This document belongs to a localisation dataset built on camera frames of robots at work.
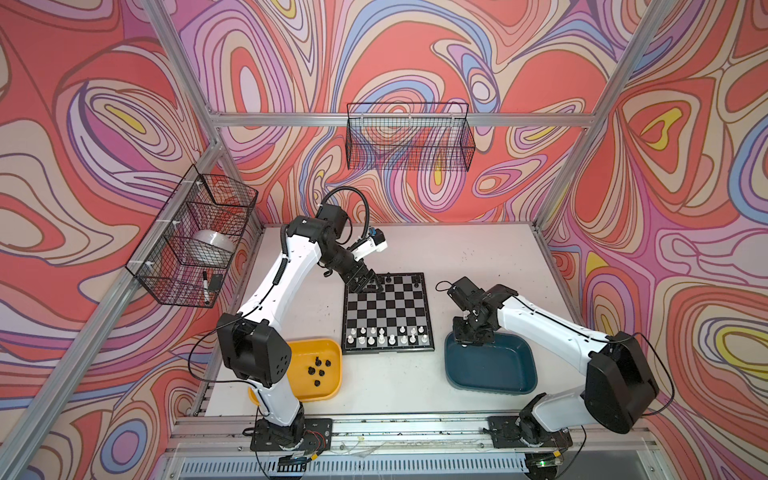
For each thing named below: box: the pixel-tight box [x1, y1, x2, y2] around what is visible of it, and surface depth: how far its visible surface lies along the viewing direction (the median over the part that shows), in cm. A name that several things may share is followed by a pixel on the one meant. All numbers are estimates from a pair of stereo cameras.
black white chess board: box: [341, 272, 435, 354], surface depth 95 cm
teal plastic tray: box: [444, 332, 538, 394], surface depth 84 cm
